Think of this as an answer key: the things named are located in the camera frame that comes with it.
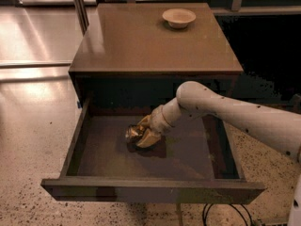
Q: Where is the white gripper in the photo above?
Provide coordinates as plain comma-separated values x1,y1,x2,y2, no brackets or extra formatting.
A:
135,105,172,148

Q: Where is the crushed orange can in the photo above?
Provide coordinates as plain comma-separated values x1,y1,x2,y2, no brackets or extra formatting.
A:
125,125,145,143

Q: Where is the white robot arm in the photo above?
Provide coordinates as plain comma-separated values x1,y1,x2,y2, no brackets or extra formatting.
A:
136,81,301,163

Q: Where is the open top drawer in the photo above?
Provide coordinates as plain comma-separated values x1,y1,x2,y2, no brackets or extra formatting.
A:
41,105,265,204

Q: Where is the grey cabinet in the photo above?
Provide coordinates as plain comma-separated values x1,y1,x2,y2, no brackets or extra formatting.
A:
69,3,243,116

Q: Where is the white ceramic bowl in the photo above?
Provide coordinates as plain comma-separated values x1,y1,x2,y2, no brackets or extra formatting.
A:
162,8,196,29

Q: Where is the grey floor device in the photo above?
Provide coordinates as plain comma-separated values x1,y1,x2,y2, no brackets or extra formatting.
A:
254,218,288,226

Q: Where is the black cable on floor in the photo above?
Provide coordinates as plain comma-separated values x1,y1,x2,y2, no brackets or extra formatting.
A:
201,202,254,226

